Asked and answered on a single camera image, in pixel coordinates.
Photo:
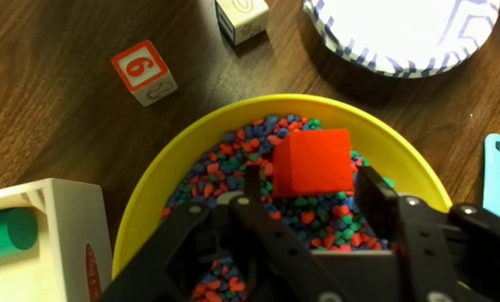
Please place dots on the yellow bowl with coloured gravel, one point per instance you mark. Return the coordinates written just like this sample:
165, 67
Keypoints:
190, 233

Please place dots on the orange block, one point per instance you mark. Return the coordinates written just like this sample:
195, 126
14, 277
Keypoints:
312, 162

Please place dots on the teal measuring spoon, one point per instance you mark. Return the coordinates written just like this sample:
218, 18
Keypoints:
492, 173

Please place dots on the white wooden box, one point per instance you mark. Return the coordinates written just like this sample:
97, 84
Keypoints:
71, 258

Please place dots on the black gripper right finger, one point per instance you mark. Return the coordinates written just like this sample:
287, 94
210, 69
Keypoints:
376, 201

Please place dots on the cream letter block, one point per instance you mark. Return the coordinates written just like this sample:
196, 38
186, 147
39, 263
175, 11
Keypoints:
242, 18

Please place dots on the green marker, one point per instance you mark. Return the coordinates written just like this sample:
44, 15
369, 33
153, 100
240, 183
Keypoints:
17, 230

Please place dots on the white blue paper plate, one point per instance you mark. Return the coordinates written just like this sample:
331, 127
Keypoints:
403, 38

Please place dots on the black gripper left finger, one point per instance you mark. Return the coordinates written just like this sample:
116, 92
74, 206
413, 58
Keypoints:
252, 184

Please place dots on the red number six block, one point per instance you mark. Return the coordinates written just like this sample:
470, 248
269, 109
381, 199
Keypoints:
144, 72

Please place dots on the round wooden table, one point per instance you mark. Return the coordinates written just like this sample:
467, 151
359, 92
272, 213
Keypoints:
66, 112

